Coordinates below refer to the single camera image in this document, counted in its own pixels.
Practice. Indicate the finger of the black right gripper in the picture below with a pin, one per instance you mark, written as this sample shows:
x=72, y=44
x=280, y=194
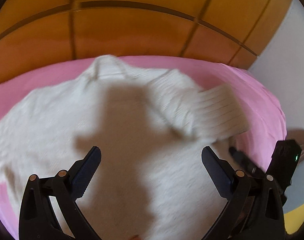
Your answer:
x=246, y=163

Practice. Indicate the wooden headboard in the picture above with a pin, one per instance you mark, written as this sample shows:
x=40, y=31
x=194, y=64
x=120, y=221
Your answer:
x=37, y=33

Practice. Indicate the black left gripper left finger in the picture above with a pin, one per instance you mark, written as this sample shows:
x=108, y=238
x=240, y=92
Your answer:
x=37, y=219

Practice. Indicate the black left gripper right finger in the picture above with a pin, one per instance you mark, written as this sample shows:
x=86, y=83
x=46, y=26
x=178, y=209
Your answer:
x=253, y=209

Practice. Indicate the white knitted sweater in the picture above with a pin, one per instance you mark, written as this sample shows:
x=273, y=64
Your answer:
x=150, y=125

